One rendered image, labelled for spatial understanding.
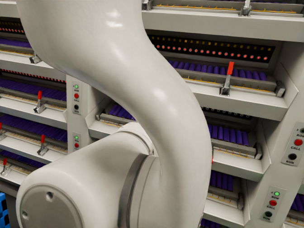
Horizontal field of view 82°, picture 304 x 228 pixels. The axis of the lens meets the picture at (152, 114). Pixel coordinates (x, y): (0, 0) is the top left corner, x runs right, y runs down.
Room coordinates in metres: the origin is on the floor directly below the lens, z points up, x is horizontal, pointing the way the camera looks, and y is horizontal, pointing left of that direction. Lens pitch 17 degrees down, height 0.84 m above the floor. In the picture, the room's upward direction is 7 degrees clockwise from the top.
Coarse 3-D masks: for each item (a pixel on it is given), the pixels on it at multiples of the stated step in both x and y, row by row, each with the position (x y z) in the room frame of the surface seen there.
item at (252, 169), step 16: (96, 112) 0.65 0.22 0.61; (208, 112) 0.65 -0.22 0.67; (96, 128) 0.60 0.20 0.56; (112, 128) 0.61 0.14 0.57; (256, 128) 0.61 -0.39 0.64; (256, 144) 0.52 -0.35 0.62; (224, 160) 0.49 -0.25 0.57; (240, 160) 0.49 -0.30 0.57; (256, 160) 0.49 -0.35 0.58; (240, 176) 0.48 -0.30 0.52; (256, 176) 0.46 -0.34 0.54
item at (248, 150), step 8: (104, 120) 0.63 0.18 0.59; (112, 120) 0.63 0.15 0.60; (120, 120) 0.62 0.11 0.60; (128, 120) 0.62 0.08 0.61; (216, 144) 0.53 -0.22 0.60; (224, 144) 0.52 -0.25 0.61; (232, 144) 0.52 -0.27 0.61; (224, 152) 0.51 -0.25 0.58; (240, 152) 0.51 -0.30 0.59; (248, 152) 0.50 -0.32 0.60
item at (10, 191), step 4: (0, 180) 0.83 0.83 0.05; (0, 184) 0.80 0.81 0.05; (4, 184) 0.81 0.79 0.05; (8, 184) 0.81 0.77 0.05; (0, 188) 0.80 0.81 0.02; (4, 188) 0.79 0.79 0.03; (8, 188) 0.79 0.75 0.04; (12, 188) 0.78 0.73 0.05; (16, 188) 0.79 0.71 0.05; (4, 192) 0.80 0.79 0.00; (8, 192) 0.79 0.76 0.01; (12, 192) 0.78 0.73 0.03; (16, 192) 0.77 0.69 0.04; (16, 196) 0.77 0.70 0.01
